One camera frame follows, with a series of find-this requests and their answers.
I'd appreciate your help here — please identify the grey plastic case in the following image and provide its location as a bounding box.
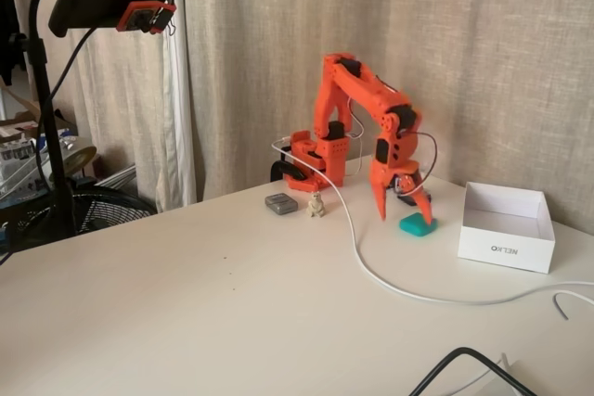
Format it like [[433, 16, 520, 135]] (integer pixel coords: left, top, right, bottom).
[[265, 192, 300, 217]]

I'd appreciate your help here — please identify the black table clamp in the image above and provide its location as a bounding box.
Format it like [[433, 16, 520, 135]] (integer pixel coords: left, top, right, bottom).
[[269, 160, 307, 183]]

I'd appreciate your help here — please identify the thick black cable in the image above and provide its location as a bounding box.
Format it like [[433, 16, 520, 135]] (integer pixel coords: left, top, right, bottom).
[[407, 346, 539, 396]]

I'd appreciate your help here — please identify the brown cardboard box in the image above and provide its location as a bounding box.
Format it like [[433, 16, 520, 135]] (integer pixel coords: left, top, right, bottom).
[[0, 80, 78, 138]]

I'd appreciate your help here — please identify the black camera cable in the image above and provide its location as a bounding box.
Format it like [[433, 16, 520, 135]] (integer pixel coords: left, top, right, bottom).
[[0, 27, 97, 267]]

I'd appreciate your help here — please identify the black camera holder bar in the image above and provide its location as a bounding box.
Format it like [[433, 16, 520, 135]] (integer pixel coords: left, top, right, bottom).
[[48, 0, 176, 38]]

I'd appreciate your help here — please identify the white cardboard box bin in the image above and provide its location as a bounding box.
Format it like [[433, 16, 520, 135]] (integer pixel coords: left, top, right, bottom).
[[457, 181, 557, 275]]

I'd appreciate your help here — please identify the black floor fan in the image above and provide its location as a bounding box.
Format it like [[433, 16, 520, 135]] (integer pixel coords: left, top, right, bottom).
[[0, 176, 159, 253]]

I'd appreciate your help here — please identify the black plastic case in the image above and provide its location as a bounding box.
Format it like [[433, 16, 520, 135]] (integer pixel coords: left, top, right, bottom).
[[394, 190, 435, 208]]

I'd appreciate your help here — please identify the small beige bear figurine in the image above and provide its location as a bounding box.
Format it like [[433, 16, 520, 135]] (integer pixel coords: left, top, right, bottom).
[[307, 190, 328, 220]]

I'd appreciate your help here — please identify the green cube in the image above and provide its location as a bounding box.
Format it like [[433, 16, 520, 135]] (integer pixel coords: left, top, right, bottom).
[[399, 211, 440, 237]]

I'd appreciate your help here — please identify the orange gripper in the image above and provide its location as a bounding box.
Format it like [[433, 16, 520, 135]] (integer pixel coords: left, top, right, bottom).
[[369, 130, 437, 226]]

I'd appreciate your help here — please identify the orange camera mount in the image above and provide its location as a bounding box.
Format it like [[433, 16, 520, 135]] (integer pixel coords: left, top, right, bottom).
[[116, 1, 178, 36]]

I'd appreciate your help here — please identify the white sheer curtain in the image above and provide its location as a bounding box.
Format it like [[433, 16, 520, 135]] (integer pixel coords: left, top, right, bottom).
[[8, 0, 205, 212]]

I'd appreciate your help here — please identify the long white cable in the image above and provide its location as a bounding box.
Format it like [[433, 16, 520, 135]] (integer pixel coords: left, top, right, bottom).
[[271, 137, 594, 307]]

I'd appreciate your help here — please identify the gold lamp shade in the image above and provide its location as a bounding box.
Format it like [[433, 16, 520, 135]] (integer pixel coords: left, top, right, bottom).
[[59, 135, 98, 179]]

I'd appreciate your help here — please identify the black gooseneck camera stand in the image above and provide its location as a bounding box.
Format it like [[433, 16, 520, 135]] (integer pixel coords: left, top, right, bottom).
[[8, 0, 177, 249]]

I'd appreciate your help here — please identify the beige linen curtain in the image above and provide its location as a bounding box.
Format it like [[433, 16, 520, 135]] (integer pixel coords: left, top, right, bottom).
[[183, 0, 594, 236]]

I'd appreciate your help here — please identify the short white cable end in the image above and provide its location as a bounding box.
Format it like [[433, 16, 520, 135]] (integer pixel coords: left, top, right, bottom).
[[551, 291, 594, 321]]

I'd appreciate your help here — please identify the thin dark robot wire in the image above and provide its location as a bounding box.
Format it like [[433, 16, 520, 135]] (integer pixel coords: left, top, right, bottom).
[[407, 132, 440, 186]]

